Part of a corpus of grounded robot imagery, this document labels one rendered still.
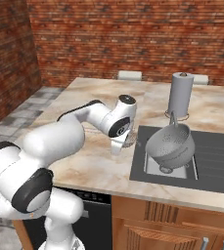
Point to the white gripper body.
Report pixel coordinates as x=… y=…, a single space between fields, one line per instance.
x=118 y=145

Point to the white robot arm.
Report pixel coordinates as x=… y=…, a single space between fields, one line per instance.
x=48 y=143

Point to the grey metal colander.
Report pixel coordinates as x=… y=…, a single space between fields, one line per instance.
x=170 y=146

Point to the dark grey sink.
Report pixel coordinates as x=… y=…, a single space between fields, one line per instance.
x=214 y=162

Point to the wooden cupboard front panel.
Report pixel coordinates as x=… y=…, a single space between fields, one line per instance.
x=136 y=208

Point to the white stool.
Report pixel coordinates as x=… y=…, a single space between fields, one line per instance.
x=201 y=79
x=129 y=75

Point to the black dishwasher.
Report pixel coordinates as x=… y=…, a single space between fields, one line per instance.
x=97 y=221

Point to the white paper towel roll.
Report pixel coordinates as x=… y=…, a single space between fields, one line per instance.
x=180 y=94

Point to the wooden cupboard door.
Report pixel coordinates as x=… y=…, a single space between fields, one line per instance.
x=219 y=239
x=156 y=239

